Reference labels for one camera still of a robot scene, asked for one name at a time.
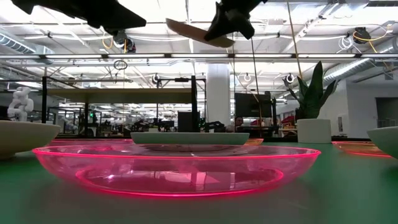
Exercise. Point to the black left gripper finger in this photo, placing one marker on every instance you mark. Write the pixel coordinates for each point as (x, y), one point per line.
(118, 15)

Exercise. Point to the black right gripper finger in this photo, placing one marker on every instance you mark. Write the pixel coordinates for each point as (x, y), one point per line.
(242, 26)
(219, 26)

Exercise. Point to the tan plate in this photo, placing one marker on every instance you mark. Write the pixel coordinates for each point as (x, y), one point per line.
(186, 29)

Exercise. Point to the grey-green plate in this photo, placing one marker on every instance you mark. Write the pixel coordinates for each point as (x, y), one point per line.
(189, 138)

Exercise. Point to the cream white plate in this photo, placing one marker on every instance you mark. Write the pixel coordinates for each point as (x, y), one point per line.
(21, 137)

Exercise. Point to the large transparent pink plate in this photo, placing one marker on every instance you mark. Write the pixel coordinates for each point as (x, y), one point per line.
(174, 180)

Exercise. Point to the transparent pink-orange plate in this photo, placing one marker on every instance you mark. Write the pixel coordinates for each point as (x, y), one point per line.
(357, 148)

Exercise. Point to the black background robot arm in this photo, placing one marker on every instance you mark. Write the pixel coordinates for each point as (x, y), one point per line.
(214, 126)

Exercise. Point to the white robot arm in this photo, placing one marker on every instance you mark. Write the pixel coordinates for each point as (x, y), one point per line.
(20, 104)
(69, 124)

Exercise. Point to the black-framed wooden shelf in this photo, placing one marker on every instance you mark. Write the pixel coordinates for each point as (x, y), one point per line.
(124, 96)

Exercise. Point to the white round column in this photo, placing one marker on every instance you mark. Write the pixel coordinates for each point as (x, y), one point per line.
(218, 93)

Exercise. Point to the black monitor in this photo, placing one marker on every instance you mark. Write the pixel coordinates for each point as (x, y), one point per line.
(252, 105)

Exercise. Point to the person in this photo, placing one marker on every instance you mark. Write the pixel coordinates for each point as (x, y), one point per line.
(238, 120)

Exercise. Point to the green snake plant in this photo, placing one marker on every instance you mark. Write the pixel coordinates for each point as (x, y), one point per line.
(312, 96)

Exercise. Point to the white plant pot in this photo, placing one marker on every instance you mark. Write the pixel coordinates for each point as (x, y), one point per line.
(314, 130)

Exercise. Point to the silver air duct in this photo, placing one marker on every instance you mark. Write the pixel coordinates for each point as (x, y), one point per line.
(18, 45)
(357, 70)

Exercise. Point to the black rig frame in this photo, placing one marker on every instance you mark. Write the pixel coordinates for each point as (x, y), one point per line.
(280, 140)

